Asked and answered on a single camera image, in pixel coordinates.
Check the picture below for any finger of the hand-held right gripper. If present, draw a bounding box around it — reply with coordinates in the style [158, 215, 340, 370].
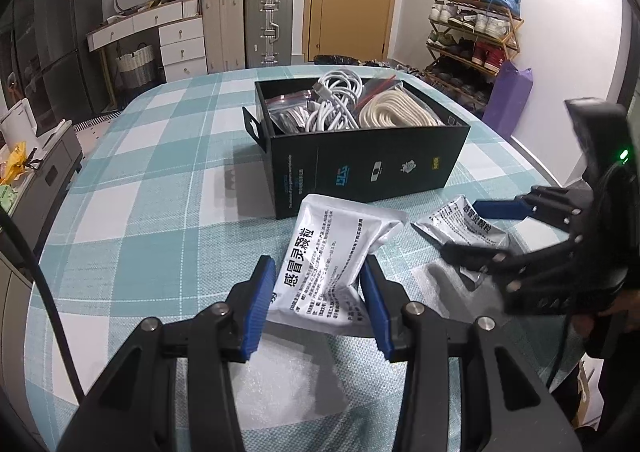
[441, 232, 601, 318]
[472, 186, 598, 238]

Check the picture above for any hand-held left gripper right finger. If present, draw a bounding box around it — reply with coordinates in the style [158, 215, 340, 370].
[359, 254, 583, 452]

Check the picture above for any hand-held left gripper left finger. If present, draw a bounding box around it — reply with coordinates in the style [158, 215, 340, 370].
[57, 254, 278, 452]

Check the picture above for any white medicine sachet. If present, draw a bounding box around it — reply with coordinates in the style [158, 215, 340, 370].
[267, 193, 405, 340]
[411, 194, 511, 290]

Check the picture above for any black cardboard box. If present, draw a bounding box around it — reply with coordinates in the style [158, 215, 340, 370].
[242, 77, 472, 220]

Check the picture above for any person's right hand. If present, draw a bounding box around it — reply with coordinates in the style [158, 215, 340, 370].
[572, 284, 640, 339]

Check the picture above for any purple bag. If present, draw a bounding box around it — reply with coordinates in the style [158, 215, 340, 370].
[481, 59, 533, 138]

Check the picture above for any teal plaid tablecloth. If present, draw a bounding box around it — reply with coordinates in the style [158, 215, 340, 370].
[24, 63, 601, 452]

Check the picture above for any group of shoes on floor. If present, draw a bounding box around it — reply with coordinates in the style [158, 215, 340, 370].
[365, 58, 431, 78]

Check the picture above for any wooden shoe rack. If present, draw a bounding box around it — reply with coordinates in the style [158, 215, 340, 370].
[424, 0, 525, 113]

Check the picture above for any row of shoes on rack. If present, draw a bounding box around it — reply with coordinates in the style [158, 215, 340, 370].
[427, 0, 521, 105]

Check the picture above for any grey cabinet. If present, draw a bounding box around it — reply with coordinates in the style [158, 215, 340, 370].
[0, 119, 83, 258]

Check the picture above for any woven laundry basket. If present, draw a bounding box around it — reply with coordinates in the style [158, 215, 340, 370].
[116, 44, 161, 90]

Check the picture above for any white desk with drawers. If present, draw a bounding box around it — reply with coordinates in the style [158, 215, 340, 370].
[86, 0, 208, 108]

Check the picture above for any silver suitcase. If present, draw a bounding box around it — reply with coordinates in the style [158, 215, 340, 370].
[244, 0, 294, 68]

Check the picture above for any beige suitcase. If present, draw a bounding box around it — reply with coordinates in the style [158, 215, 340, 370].
[201, 0, 247, 74]

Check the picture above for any yellow plastic bag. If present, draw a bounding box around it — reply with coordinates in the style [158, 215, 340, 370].
[0, 142, 28, 185]

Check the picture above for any white plastic container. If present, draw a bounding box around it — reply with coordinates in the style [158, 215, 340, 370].
[0, 99, 38, 148]

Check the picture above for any grey fridge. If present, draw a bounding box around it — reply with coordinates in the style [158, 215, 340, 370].
[32, 0, 108, 120]

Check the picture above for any bagged cream rope bundle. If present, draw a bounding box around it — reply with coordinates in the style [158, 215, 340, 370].
[356, 74, 443, 129]

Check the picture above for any clear bag of cables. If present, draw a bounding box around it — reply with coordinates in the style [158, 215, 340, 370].
[267, 92, 316, 135]

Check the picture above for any white cable bundle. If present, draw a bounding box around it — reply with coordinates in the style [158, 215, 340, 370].
[305, 69, 368, 133]

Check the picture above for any black cable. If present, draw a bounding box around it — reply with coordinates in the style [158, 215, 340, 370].
[0, 209, 86, 405]

